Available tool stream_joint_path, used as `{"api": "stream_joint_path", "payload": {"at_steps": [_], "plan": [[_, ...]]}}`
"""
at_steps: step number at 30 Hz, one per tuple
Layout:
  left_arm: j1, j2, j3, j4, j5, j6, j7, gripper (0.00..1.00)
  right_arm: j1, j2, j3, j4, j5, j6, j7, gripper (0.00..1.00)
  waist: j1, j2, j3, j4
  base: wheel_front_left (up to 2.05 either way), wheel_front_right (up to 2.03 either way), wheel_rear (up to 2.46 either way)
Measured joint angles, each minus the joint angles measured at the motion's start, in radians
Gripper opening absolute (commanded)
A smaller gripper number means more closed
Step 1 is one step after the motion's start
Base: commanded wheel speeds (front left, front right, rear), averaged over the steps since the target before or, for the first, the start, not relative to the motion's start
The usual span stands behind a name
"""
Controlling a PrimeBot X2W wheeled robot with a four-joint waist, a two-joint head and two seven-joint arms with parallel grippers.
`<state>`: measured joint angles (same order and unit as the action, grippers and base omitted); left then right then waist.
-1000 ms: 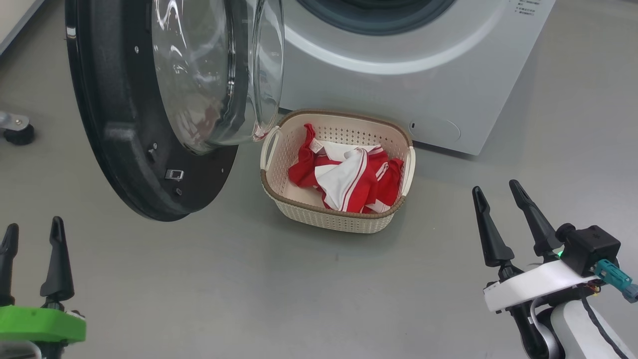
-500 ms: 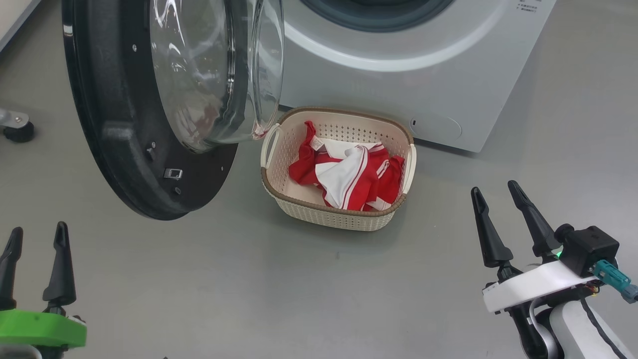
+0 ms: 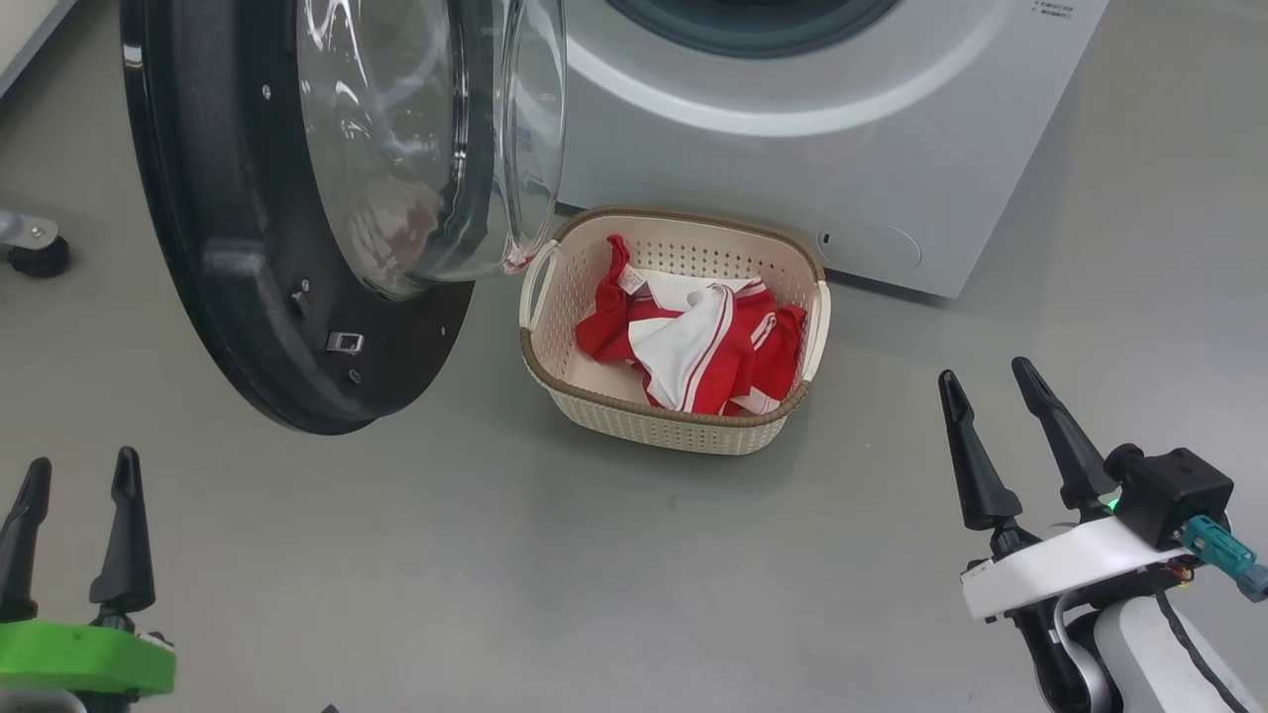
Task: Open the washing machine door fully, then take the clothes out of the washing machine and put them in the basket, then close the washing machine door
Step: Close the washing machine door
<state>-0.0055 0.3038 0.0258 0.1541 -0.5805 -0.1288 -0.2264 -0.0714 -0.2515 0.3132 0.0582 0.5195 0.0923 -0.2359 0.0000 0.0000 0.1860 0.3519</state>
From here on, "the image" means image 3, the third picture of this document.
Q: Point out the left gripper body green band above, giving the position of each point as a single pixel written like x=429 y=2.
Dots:
x=79 y=656

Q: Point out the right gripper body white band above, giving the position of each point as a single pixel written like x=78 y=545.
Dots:
x=1060 y=564

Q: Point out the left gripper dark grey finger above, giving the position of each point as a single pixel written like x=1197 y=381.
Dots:
x=20 y=555
x=127 y=555

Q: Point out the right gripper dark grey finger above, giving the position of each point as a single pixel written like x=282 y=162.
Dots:
x=976 y=475
x=1075 y=460

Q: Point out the red and white garment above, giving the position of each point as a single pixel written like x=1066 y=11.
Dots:
x=713 y=366

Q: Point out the round washing machine door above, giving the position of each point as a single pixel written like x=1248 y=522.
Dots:
x=238 y=238

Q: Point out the cream perforated laundry basket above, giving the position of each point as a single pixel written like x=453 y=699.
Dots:
x=674 y=431

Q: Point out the white front-loading washing machine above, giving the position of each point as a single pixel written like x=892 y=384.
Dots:
x=792 y=168

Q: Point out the black caster with metal foot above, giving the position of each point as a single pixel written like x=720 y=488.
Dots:
x=35 y=253

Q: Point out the white board panel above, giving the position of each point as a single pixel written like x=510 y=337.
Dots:
x=25 y=35

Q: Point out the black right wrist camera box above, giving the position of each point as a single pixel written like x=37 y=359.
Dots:
x=1174 y=490

